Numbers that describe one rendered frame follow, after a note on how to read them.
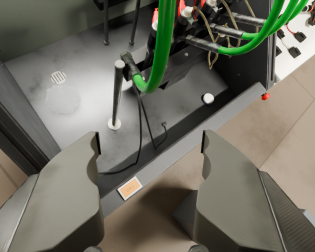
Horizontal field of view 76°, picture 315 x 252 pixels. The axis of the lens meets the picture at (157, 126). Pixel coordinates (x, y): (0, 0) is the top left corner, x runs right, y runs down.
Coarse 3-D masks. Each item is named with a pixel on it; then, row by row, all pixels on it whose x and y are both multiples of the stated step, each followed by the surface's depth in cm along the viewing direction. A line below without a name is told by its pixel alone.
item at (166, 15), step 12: (168, 0) 16; (168, 12) 16; (168, 24) 17; (156, 36) 18; (168, 36) 17; (156, 48) 18; (168, 48) 18; (156, 60) 19; (156, 72) 20; (144, 84) 26; (156, 84) 22
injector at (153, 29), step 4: (152, 24) 42; (152, 28) 42; (152, 32) 43; (156, 32) 42; (152, 36) 44; (148, 40) 46; (152, 40) 45; (148, 44) 46; (152, 44) 46; (148, 48) 48; (152, 48) 47; (148, 52) 49; (152, 52) 49; (148, 56) 51; (152, 56) 51; (144, 60) 54; (148, 60) 52; (144, 64) 55; (148, 64) 54; (144, 68) 56
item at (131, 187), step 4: (132, 180) 47; (128, 184) 47; (132, 184) 47; (136, 184) 47; (124, 188) 46; (128, 188) 47; (132, 188) 47; (136, 188) 47; (124, 192) 46; (128, 192) 46; (124, 196) 46
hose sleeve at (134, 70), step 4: (124, 56) 36; (128, 56) 36; (128, 60) 34; (132, 60) 35; (128, 64) 33; (132, 64) 33; (128, 68) 33; (132, 68) 32; (136, 68) 32; (128, 72) 32; (132, 72) 31; (136, 72) 31; (140, 72) 32; (132, 76) 31; (132, 80) 31
